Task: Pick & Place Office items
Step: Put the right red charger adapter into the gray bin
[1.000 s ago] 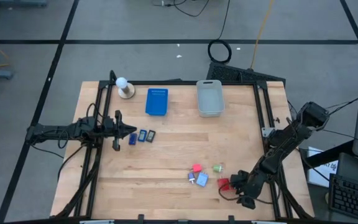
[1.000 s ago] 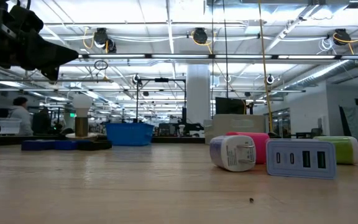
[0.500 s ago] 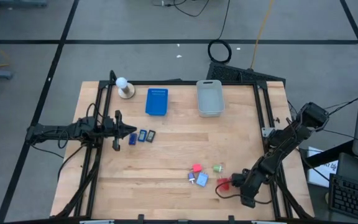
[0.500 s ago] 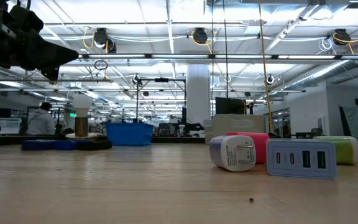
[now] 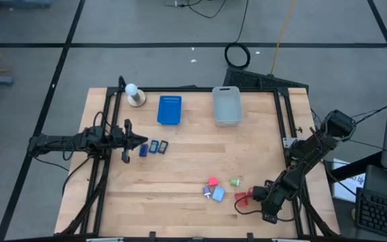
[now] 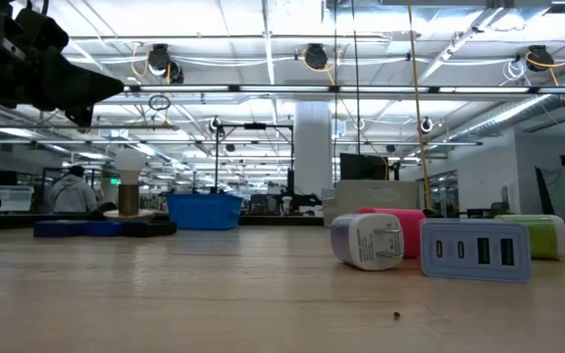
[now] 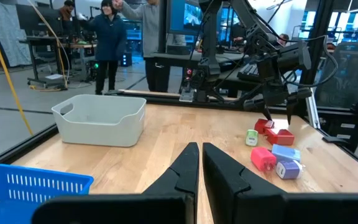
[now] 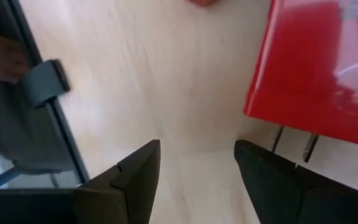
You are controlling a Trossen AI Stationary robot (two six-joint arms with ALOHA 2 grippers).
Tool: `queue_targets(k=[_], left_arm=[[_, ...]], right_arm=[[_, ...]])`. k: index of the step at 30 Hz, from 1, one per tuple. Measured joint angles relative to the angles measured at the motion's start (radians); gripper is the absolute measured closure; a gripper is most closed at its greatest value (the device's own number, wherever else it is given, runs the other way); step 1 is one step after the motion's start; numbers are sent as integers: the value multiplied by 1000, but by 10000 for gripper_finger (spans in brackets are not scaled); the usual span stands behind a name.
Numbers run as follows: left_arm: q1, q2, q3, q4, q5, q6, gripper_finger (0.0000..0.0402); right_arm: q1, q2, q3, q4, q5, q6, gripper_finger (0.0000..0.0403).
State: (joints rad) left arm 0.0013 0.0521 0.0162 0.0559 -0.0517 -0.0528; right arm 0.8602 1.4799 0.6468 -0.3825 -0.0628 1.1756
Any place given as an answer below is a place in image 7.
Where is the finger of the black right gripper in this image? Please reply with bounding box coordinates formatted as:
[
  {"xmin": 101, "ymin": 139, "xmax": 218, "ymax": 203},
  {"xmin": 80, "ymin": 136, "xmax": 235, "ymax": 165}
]
[
  {"xmin": 259, "ymin": 102, "xmax": 273, "ymax": 121},
  {"xmin": 286, "ymin": 99, "xmax": 296, "ymax": 125}
]

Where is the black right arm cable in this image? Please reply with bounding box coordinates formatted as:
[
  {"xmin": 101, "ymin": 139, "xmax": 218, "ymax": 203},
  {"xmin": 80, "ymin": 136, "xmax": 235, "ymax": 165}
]
[{"xmin": 283, "ymin": 34, "xmax": 339, "ymax": 89}]

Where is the black computer keyboard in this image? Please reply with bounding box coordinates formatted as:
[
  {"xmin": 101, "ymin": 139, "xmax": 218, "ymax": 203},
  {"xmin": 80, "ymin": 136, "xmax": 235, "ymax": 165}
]
[{"xmin": 237, "ymin": 61, "xmax": 261, "ymax": 83}]

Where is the grey hanging cloth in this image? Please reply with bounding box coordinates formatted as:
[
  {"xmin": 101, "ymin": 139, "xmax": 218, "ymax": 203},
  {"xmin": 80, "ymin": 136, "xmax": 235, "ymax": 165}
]
[{"xmin": 0, "ymin": 0, "xmax": 32, "ymax": 68}]

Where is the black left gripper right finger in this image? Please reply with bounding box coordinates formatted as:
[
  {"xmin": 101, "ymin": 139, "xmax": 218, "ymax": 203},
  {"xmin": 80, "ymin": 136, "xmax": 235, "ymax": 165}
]
[{"xmin": 202, "ymin": 142, "xmax": 358, "ymax": 224}]

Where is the yellow hanging cable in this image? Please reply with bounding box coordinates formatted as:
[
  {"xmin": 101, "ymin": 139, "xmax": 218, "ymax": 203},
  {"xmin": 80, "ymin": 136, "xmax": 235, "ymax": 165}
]
[{"xmin": 0, "ymin": 0, "xmax": 34, "ymax": 136}]

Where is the person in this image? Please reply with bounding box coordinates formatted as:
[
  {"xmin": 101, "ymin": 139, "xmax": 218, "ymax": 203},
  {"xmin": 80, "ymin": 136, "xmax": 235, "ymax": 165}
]
[
  {"xmin": 112, "ymin": 0, "xmax": 171, "ymax": 93},
  {"xmin": 57, "ymin": 0, "xmax": 76, "ymax": 35},
  {"xmin": 277, "ymin": 33, "xmax": 290, "ymax": 47},
  {"xmin": 78, "ymin": 0, "xmax": 128, "ymax": 96}
]

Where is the blue lit monitor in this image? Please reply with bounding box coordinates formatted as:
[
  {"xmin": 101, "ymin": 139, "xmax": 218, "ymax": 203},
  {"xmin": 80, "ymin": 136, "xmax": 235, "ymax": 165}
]
[{"xmin": 166, "ymin": 0, "xmax": 204, "ymax": 35}]

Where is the black workshop desk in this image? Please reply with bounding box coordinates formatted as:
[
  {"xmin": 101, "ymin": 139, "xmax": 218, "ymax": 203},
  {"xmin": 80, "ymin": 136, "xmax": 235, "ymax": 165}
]
[{"xmin": 19, "ymin": 35, "xmax": 98, "ymax": 90}]

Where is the pink wall charger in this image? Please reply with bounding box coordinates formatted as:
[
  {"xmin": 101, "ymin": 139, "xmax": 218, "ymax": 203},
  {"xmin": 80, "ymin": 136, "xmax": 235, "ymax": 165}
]
[{"xmin": 250, "ymin": 147, "xmax": 278, "ymax": 172}]

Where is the grey plastic storage bin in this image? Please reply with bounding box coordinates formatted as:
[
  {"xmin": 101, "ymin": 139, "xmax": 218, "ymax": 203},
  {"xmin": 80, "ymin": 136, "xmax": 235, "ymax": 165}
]
[{"xmin": 51, "ymin": 94, "xmax": 147, "ymax": 148}]

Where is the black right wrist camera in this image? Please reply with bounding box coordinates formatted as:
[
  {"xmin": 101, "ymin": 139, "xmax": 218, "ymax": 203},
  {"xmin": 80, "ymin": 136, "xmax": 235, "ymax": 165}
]
[{"xmin": 277, "ymin": 41, "xmax": 312, "ymax": 72}]

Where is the blue plastic slotted basket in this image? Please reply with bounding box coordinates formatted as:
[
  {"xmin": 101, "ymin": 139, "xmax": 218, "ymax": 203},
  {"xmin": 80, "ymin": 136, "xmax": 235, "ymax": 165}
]
[{"xmin": 0, "ymin": 164, "xmax": 94, "ymax": 224}]

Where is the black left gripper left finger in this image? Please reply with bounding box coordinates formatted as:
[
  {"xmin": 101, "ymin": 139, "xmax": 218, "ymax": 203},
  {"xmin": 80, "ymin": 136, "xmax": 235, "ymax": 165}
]
[{"xmin": 31, "ymin": 142, "xmax": 200, "ymax": 224}]

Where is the red wall charger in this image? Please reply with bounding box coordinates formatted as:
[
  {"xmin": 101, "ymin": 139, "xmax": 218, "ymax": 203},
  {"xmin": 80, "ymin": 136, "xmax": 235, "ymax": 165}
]
[
  {"xmin": 265, "ymin": 128, "xmax": 296, "ymax": 147},
  {"xmin": 254, "ymin": 118, "xmax": 275, "ymax": 135}
]

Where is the purple wall charger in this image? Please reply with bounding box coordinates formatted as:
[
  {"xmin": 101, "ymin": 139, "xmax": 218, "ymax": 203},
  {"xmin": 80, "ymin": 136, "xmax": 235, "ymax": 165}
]
[{"xmin": 275, "ymin": 159, "xmax": 305, "ymax": 180}]

